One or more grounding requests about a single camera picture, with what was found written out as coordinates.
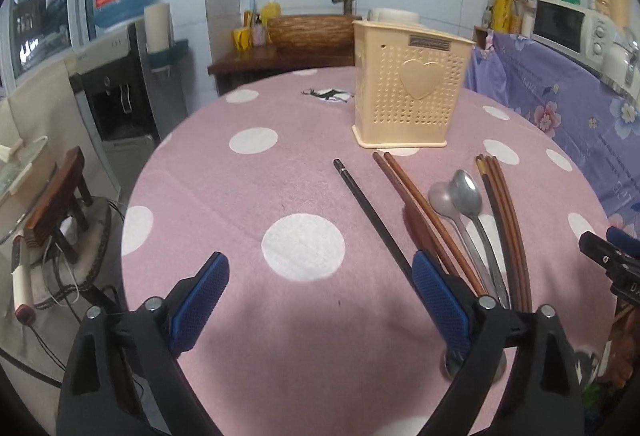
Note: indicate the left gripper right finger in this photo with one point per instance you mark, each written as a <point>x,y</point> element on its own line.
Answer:
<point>542,395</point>

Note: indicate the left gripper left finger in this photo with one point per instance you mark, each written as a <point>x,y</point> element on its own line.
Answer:
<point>111,347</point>

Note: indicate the brown wooden chopstick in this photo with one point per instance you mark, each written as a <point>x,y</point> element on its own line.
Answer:
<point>447,242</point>
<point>409,194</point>
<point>515,233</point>
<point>514,271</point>

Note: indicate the dark gold-banded chopstick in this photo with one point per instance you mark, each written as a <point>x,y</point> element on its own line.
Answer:
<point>495,225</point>

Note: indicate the small steel spoon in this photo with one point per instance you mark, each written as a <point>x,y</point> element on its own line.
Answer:
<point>438,196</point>

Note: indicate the black chopstick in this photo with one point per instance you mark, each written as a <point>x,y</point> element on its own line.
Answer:
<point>375,220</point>

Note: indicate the purple floral cloth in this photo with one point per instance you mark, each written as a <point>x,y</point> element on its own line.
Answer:
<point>594,126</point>

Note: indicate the small wooden stool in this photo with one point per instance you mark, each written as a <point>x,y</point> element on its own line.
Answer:
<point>62,197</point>

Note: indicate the white kettle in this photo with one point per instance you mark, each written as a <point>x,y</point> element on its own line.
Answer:
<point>620,70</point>

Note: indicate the pink polka dot tablecloth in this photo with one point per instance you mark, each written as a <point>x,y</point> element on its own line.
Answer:
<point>318,331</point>

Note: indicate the white microwave oven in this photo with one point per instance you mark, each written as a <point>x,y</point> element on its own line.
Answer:
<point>579,33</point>

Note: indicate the water dispenser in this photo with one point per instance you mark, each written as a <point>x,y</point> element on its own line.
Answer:
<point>134,96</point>

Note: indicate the beige plastic utensil holder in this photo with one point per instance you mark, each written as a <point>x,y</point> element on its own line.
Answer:
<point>408,79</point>

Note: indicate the yellow roll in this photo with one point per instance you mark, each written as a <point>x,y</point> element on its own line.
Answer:
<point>501,15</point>

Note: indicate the dark wooden counter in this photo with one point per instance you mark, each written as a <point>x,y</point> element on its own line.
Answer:
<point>242,67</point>

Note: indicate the white brown rice cooker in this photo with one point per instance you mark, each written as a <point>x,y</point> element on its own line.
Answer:
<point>387,15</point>

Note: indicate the yellow mug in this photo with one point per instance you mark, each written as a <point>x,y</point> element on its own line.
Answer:
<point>242,38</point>

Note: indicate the window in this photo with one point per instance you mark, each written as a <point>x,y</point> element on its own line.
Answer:
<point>39,30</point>

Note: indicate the bamboo faucet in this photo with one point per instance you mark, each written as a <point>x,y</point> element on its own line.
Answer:
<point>347,5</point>

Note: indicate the woven basin sink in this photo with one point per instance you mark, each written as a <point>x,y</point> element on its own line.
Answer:
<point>313,31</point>

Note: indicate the yellow soap bottle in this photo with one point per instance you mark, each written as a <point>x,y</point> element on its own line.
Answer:
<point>270,10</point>

